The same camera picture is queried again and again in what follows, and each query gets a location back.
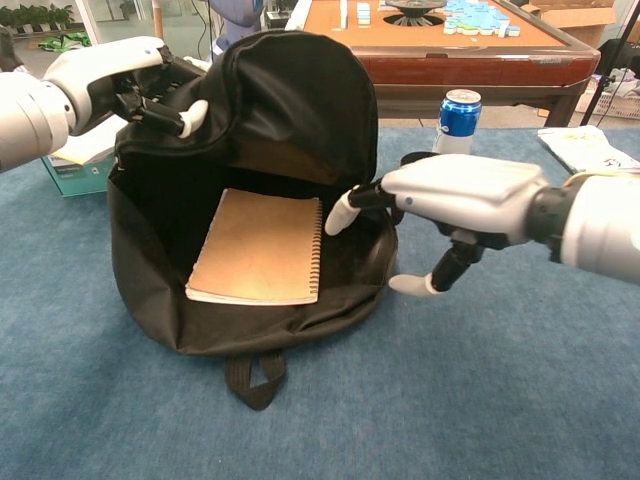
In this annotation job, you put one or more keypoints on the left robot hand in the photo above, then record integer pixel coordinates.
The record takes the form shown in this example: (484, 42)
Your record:
(100, 65)

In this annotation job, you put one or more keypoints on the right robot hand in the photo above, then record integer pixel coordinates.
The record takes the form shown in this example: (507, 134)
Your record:
(475, 195)

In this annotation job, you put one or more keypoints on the black backpack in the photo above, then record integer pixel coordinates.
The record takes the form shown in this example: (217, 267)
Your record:
(300, 100)

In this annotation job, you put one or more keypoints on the brown spiral notebook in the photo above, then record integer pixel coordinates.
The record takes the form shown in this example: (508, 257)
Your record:
(255, 250)

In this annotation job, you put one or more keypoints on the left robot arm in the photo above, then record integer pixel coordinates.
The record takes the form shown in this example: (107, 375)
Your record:
(25, 120)

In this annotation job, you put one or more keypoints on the white snack bag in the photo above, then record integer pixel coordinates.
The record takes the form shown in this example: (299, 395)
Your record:
(585, 145)

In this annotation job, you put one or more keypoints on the blue soda can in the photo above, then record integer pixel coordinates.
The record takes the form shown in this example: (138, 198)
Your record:
(457, 120)

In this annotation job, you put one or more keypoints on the white yellow booklet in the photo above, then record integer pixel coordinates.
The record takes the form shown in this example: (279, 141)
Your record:
(90, 142)

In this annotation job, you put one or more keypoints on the white teal product box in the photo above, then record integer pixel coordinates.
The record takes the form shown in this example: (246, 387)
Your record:
(75, 180)

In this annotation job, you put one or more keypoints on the brown mahjong table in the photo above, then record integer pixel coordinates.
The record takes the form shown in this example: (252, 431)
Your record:
(450, 65)

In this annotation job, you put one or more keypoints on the white plastic basket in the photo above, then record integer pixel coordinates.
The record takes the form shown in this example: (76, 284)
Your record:
(615, 100)

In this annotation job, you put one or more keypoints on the blue white mahjong tiles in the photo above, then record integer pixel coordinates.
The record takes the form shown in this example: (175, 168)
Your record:
(475, 20)

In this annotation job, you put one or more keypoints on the blue table mat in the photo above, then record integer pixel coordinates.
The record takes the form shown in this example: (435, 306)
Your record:
(450, 375)

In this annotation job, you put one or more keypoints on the black tripod stand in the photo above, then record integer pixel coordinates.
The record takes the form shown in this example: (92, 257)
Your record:
(607, 60)

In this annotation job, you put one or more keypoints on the black mahjong table hub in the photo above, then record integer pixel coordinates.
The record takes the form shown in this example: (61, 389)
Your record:
(412, 12)

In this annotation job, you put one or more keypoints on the cardboard box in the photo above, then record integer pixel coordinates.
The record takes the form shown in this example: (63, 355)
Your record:
(575, 22)

